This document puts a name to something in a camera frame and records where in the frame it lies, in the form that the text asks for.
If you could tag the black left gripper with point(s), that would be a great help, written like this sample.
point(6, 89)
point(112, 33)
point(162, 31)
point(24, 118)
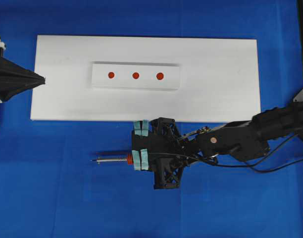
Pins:
point(10, 87)

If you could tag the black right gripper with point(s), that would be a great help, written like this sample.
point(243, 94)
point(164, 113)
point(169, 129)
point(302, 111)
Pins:
point(158, 147)

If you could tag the red handled soldering iron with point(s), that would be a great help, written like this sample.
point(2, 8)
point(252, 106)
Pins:
point(115, 158)

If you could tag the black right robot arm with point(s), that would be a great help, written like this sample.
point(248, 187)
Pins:
point(247, 140)

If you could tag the white foam board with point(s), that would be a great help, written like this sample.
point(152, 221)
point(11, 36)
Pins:
point(219, 79)

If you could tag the white paper strip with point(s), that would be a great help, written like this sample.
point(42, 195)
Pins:
point(134, 75)

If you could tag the blue table cloth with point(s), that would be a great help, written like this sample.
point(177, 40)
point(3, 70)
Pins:
point(49, 186)

